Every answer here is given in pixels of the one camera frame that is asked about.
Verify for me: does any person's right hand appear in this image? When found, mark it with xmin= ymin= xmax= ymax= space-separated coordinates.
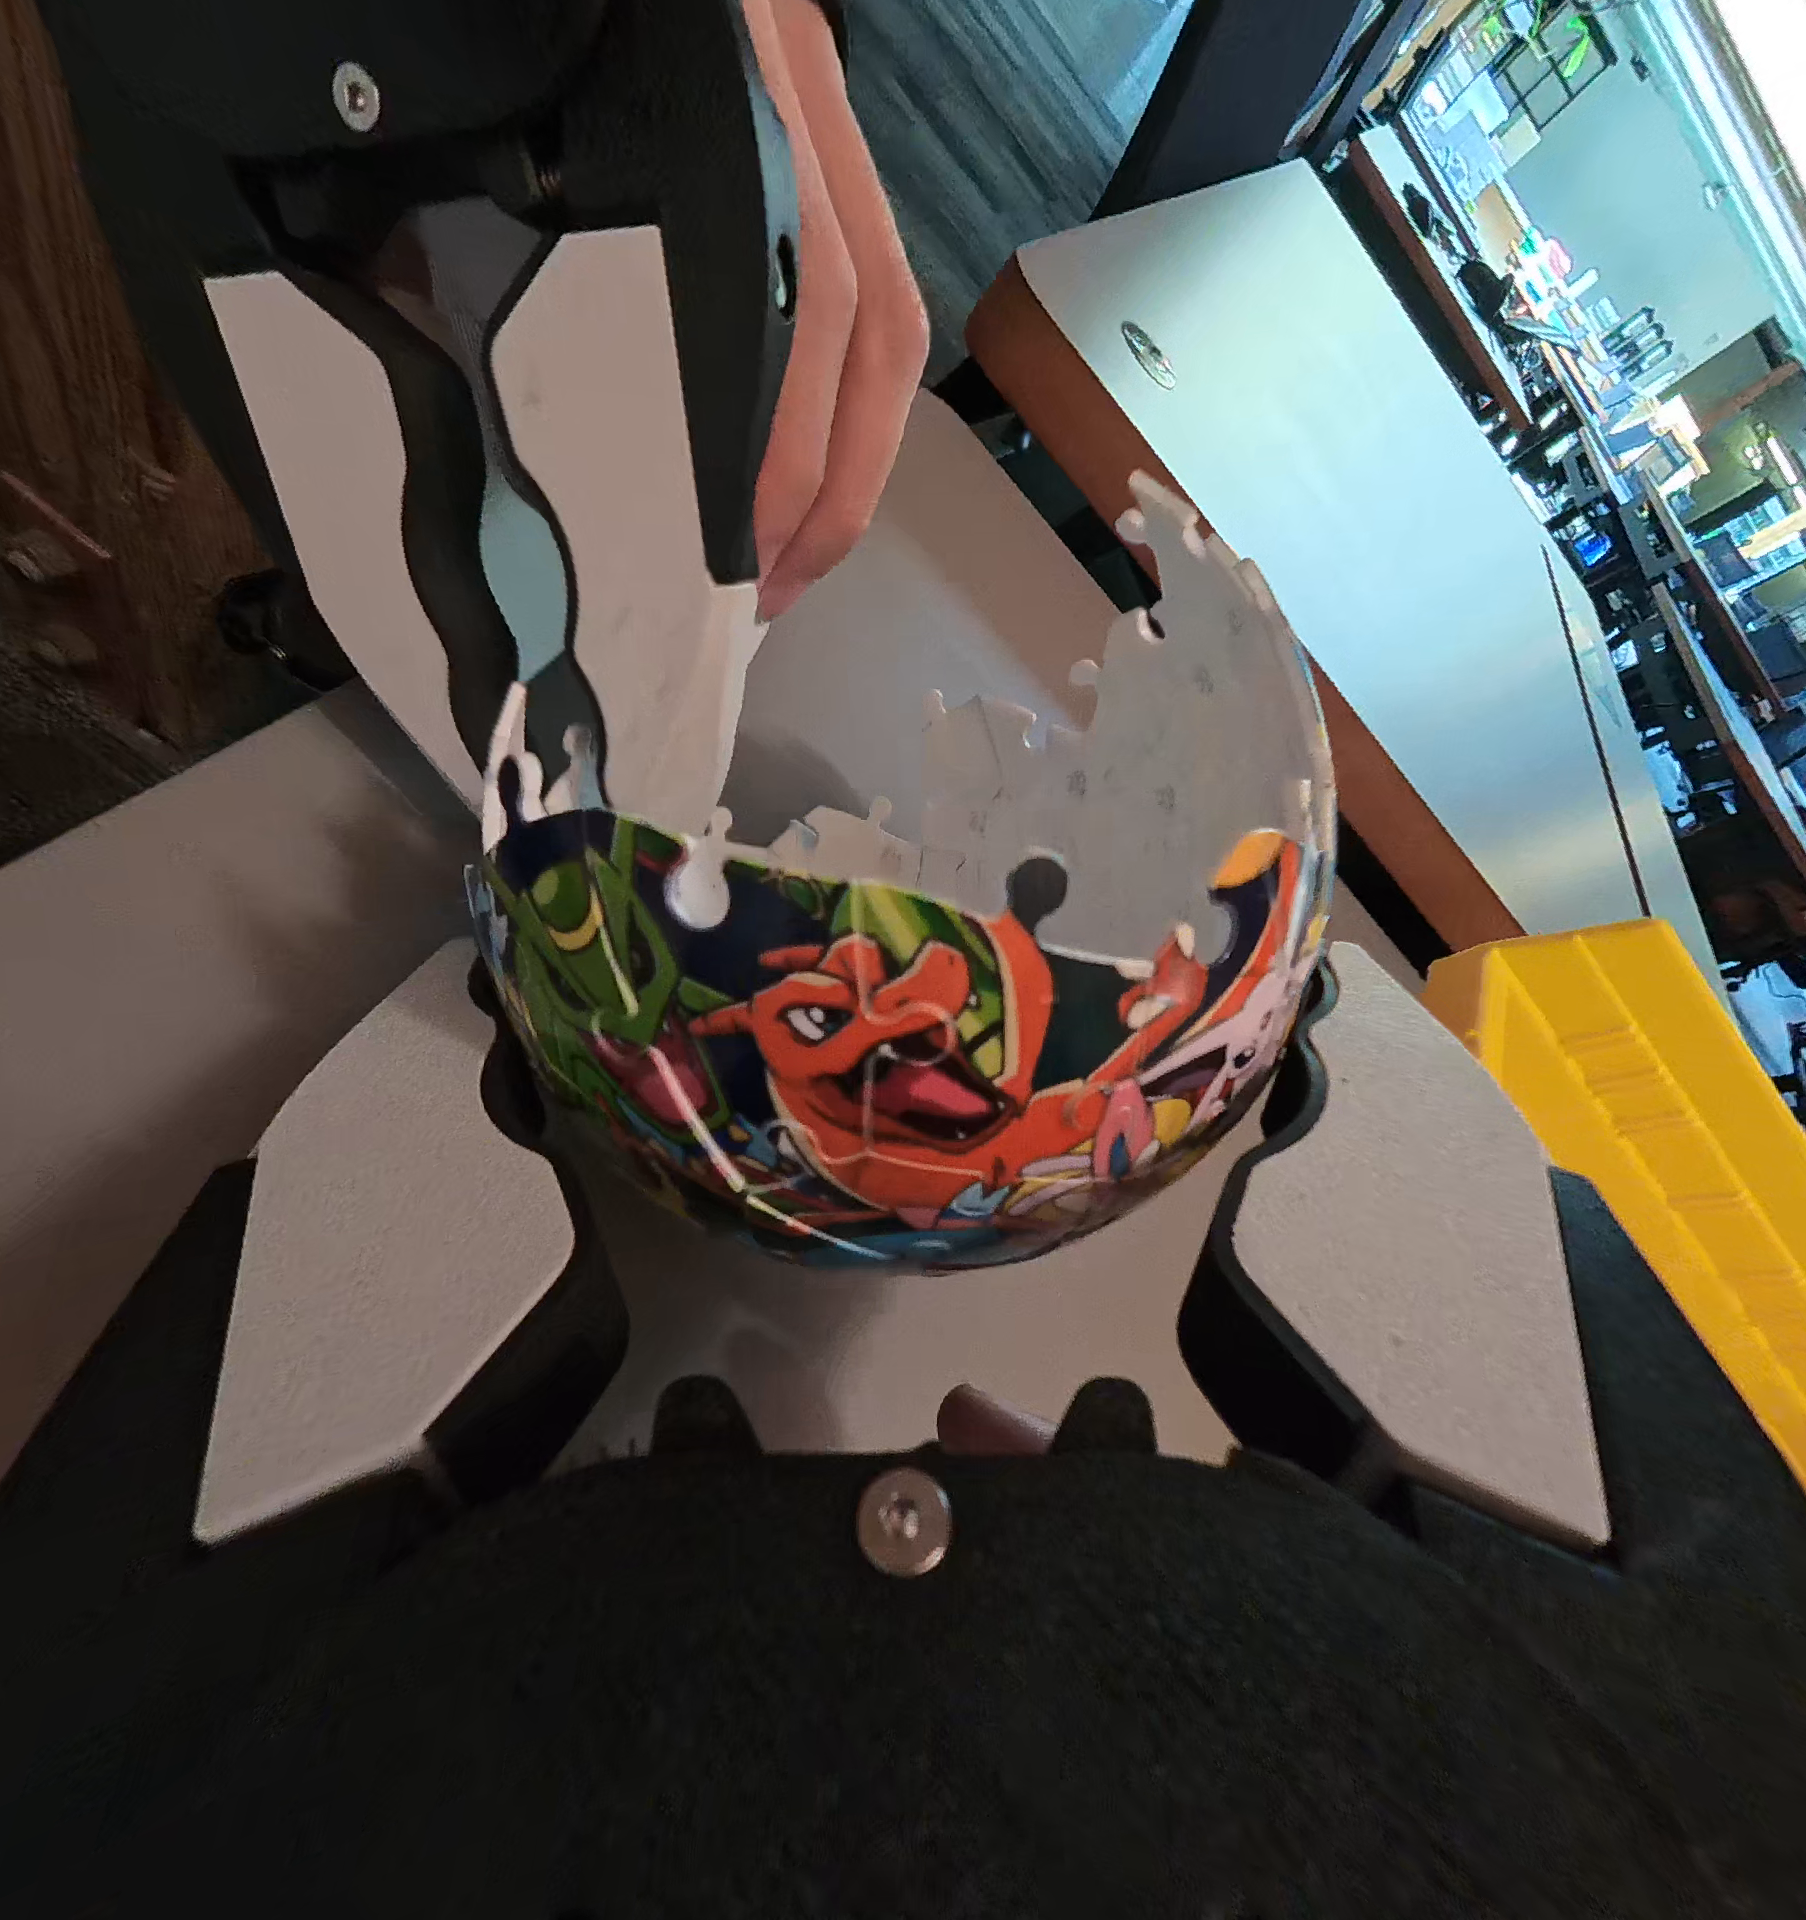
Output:
xmin=936 ymin=1385 xmax=1056 ymax=1462

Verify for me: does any colourful cartoon puzzle ball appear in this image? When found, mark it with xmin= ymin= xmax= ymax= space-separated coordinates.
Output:
xmin=463 ymin=471 xmax=1340 ymax=1269

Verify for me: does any yellow plastic bin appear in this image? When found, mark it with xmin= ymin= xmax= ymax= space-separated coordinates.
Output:
xmin=1424 ymin=916 xmax=1806 ymax=1592

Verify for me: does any row of cluttered office desks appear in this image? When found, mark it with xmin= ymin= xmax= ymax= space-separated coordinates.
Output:
xmin=1353 ymin=0 xmax=1806 ymax=1051

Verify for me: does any person's left hand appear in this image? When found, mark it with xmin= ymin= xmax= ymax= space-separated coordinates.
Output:
xmin=738 ymin=0 xmax=936 ymax=623

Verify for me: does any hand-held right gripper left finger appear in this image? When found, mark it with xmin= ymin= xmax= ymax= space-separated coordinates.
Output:
xmin=192 ymin=944 xmax=626 ymax=1548

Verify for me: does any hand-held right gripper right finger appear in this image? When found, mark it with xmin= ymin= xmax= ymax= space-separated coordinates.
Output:
xmin=1179 ymin=944 xmax=1611 ymax=1551

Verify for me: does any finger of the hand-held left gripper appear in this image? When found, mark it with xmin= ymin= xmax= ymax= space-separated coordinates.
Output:
xmin=203 ymin=266 xmax=527 ymax=755
xmin=480 ymin=223 xmax=778 ymax=827

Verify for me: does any white desk with wooden edge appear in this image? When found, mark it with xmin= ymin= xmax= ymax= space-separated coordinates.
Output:
xmin=969 ymin=159 xmax=1747 ymax=992

